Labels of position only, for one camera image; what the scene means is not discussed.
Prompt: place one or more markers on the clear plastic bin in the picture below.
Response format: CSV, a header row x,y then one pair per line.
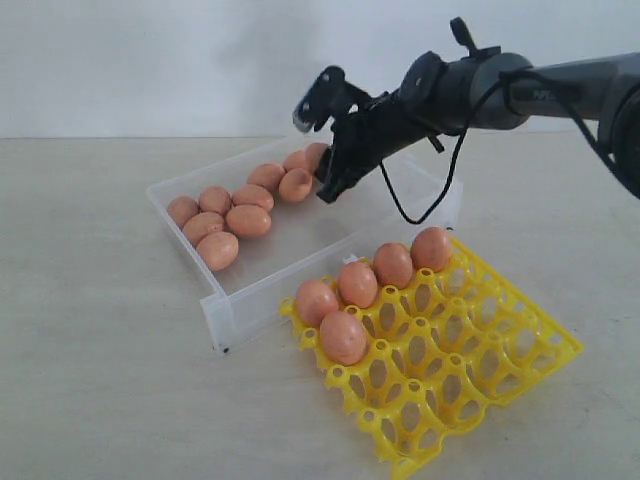
x,y
307,240

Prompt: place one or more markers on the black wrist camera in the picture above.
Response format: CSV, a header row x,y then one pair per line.
x,y
330,96

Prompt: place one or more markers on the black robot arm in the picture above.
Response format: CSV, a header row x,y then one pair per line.
x,y
487,90

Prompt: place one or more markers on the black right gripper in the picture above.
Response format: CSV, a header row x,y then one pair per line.
x,y
363,139

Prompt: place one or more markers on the brown egg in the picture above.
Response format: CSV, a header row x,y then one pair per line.
x,y
313,301
248,221
215,199
218,250
313,155
255,195
343,338
202,225
392,265
295,185
181,209
295,160
432,249
357,284
267,176

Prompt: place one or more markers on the yellow plastic egg tray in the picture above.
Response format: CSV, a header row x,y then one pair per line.
x,y
440,353

